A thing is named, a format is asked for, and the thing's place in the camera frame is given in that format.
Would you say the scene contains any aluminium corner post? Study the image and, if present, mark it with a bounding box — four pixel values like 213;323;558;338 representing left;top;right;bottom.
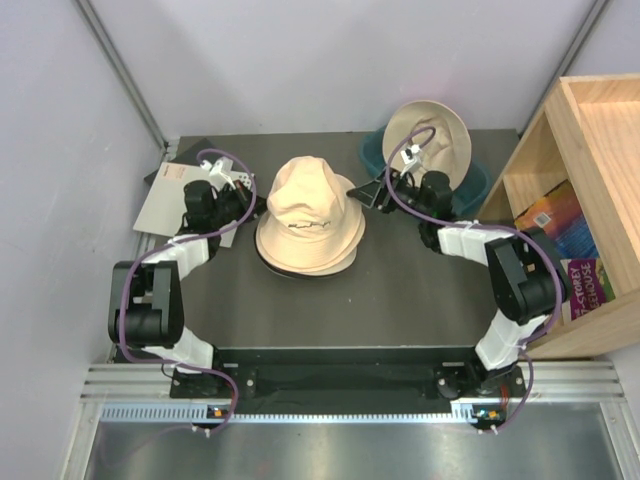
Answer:
71;0;169;150
517;0;612;138

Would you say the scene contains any purple treehouse book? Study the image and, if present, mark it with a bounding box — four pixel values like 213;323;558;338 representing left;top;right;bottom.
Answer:
561;258;616;325

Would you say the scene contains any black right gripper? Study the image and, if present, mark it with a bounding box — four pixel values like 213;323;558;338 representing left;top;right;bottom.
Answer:
347;168;430;223

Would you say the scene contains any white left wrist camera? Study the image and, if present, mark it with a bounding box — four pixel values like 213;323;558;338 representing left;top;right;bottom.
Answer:
200;157;234;189

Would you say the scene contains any cream bucket hat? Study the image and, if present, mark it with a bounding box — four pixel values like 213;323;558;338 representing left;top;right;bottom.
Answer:
258;241;358;272

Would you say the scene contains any aluminium frame rail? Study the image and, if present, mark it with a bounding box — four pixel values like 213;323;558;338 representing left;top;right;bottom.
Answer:
80;362;624;428

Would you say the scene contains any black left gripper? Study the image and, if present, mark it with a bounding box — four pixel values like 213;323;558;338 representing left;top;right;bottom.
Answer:
209;180;274;228

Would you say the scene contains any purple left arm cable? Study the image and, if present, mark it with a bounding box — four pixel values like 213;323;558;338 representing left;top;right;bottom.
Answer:
117;148;259;424

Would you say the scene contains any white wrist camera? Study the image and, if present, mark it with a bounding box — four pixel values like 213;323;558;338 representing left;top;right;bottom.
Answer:
200;157;234;189
400;144;423;176

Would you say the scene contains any teal plastic bin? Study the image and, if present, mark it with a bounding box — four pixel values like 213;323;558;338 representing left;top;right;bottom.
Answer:
358;126;493;216

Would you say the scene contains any dark grey foam pad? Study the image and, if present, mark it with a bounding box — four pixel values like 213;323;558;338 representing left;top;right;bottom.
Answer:
143;138;236;187

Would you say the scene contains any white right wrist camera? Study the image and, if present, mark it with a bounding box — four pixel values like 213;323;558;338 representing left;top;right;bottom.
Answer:
400;144;423;176

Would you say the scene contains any aluminium corner post left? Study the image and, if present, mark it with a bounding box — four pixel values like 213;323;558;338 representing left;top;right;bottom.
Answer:
71;0;169;150

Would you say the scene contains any white calibration board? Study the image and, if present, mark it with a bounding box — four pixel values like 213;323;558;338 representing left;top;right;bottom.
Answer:
134;161;265;248

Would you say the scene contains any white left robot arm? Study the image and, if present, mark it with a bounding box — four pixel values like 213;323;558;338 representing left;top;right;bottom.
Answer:
107;180;262;397

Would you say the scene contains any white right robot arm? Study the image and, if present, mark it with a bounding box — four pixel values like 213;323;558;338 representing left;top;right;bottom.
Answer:
347;169;571;396

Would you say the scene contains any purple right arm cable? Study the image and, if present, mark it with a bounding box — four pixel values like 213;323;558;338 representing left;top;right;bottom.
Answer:
385;126;564;434

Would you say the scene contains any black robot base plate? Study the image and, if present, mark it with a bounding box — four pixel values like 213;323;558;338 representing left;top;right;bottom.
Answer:
169;347;532;414

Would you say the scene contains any beige black reversible hat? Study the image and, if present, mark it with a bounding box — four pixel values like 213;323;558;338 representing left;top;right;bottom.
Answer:
255;156;366;269

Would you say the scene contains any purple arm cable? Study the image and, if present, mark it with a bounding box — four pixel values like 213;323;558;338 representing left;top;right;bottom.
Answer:
117;148;259;424
385;126;564;434

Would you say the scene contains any tan black hat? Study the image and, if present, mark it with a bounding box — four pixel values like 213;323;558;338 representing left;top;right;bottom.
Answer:
382;100;472;190

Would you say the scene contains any wooden shelf box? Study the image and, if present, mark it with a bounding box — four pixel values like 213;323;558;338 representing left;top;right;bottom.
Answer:
478;73;639;359

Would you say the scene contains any aluminium corner post right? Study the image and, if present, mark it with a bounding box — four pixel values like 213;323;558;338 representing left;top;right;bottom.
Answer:
517;0;612;138

